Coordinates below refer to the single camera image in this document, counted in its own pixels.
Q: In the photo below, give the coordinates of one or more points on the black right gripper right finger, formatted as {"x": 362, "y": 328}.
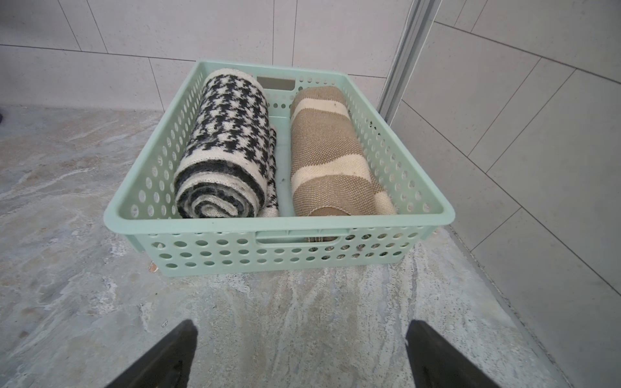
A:
{"x": 436, "y": 363}

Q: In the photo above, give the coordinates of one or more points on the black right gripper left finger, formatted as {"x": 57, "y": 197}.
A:
{"x": 167, "y": 364}

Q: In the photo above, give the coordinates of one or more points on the black white houndstooth scarf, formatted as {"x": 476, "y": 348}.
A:
{"x": 228, "y": 169}

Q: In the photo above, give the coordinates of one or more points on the brown beige plaid blanket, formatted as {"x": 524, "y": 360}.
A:
{"x": 330, "y": 175}

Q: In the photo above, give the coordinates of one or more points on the mint green plastic basket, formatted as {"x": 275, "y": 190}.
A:
{"x": 143, "y": 208}

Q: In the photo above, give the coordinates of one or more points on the aluminium corner post right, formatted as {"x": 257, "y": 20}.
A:
{"x": 420, "y": 18}

